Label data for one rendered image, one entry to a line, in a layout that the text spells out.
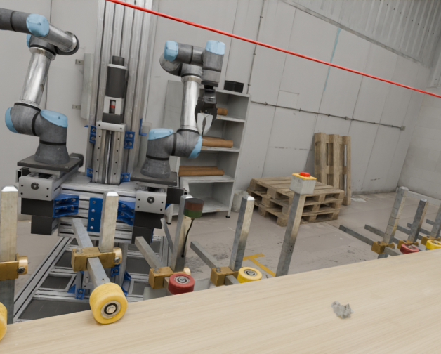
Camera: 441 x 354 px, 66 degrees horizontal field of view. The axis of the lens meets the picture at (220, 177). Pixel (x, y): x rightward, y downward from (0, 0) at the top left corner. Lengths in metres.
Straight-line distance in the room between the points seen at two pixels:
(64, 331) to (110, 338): 0.10
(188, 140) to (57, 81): 2.12
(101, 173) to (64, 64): 1.91
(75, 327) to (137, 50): 1.33
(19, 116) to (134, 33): 0.66
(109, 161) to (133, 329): 1.09
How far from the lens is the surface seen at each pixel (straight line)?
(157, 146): 1.67
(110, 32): 1.88
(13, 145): 3.61
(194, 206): 1.06
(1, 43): 3.52
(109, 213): 1.04
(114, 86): 1.77
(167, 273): 1.20
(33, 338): 0.91
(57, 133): 1.75
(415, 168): 8.90
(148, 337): 0.90
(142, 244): 1.40
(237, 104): 4.32
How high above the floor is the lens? 1.47
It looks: 13 degrees down
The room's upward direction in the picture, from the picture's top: 10 degrees clockwise
